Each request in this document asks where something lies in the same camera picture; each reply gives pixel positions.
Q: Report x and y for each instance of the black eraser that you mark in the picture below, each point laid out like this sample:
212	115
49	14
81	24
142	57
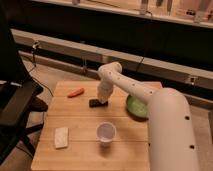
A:
96	103

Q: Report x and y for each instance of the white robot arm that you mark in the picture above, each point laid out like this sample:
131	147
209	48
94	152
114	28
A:
170	128

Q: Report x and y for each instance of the orange carrot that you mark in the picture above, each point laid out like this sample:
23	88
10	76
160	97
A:
76	93

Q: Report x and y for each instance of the green bowl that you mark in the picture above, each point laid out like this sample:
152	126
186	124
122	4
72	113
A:
136	107

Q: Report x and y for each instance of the white sponge block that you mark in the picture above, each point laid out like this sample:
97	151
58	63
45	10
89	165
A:
61	137

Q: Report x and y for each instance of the black office chair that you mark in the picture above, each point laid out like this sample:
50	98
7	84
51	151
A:
18	97

